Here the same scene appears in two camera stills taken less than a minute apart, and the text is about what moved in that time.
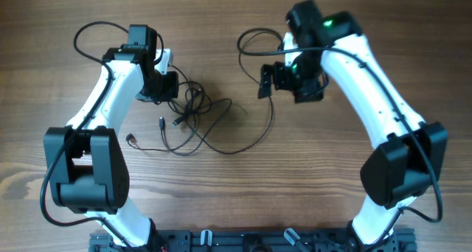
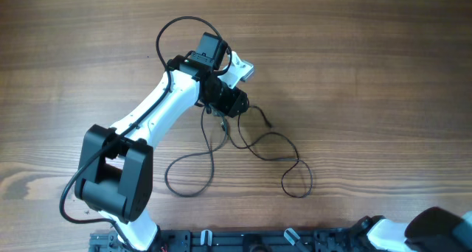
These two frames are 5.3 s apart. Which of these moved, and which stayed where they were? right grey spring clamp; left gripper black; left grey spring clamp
Moved: left gripper black
Stayed: right grey spring clamp; left grey spring clamp
